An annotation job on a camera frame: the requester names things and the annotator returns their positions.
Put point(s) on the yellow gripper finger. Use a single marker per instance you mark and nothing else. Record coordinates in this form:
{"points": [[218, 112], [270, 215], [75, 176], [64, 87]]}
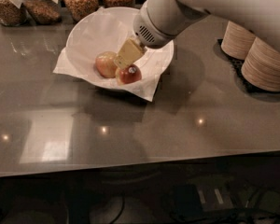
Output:
{"points": [[131, 51]]}

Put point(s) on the red apple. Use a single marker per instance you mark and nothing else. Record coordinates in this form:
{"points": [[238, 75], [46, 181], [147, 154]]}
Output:
{"points": [[128, 75]]}

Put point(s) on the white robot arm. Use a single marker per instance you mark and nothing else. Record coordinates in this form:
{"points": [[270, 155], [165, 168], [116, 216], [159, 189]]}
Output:
{"points": [[160, 21]]}

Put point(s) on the yellow-green apple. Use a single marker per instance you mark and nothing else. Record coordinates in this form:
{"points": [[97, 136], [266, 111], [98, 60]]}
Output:
{"points": [[104, 64]]}

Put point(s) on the white bowl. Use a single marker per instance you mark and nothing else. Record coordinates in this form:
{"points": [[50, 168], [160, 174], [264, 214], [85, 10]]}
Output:
{"points": [[96, 38]]}

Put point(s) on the rear paper bowl stack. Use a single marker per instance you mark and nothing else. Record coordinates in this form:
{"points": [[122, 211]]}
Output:
{"points": [[237, 41]]}

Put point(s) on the paper bowl stack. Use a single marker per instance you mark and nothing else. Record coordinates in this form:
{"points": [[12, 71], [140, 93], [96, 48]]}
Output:
{"points": [[237, 41], [261, 67]]}

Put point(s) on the front paper bowl stack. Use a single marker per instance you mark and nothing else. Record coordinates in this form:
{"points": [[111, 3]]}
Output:
{"points": [[261, 67]]}

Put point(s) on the white paper napkin liner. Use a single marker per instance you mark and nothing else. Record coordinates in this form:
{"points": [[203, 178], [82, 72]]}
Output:
{"points": [[84, 41]]}

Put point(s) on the black tray mat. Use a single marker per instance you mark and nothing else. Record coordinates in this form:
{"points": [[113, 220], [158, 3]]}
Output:
{"points": [[237, 66]]}

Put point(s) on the far left cereal jar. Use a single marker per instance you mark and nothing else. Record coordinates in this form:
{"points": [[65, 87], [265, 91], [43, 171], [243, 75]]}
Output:
{"points": [[12, 13]]}

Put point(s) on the dark box under table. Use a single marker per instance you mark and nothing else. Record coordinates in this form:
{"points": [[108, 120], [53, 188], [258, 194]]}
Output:
{"points": [[191, 200]]}

